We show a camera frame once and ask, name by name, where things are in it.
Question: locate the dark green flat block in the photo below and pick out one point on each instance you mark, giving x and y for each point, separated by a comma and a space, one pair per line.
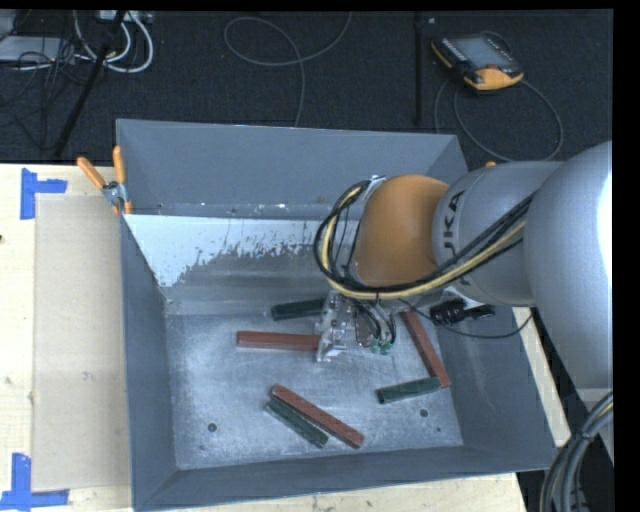
407, 390
297, 425
297, 309

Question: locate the grey metal bin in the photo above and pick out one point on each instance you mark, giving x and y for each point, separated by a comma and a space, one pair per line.
240, 360

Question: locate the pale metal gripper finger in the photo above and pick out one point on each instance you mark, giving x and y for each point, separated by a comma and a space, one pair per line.
320, 330
331, 352

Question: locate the red-brown flat block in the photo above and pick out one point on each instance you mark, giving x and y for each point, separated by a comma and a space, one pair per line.
320, 417
275, 340
425, 350

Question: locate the black cylinder on white bracket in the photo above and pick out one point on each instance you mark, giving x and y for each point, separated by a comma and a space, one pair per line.
452, 312

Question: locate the pale wood flat board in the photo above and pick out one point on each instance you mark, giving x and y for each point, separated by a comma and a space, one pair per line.
75, 340

